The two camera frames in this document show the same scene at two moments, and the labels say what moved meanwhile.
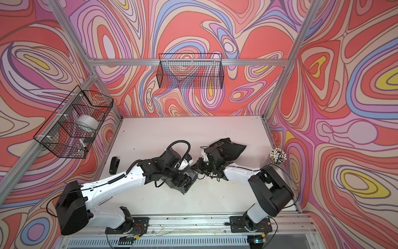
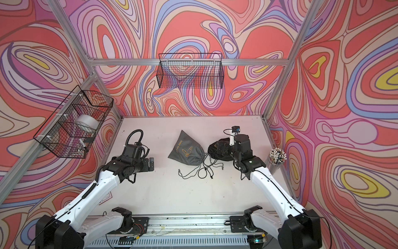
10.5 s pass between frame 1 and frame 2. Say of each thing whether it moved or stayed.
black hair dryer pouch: stayed
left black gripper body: moved
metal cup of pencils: stayed
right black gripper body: moved
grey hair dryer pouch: moved
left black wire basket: stayed
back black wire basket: stayed
